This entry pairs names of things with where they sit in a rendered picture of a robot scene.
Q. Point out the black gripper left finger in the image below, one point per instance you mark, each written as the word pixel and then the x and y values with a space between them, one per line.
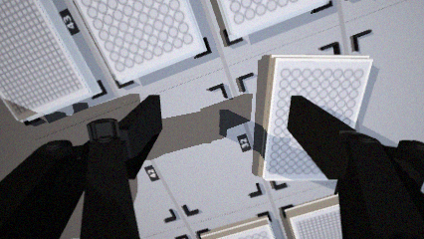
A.
pixel 39 196

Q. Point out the grey deck plate with rectangular bays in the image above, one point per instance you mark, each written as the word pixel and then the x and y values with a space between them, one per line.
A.
pixel 16 142

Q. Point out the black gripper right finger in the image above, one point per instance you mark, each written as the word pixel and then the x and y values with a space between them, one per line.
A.
pixel 373 201

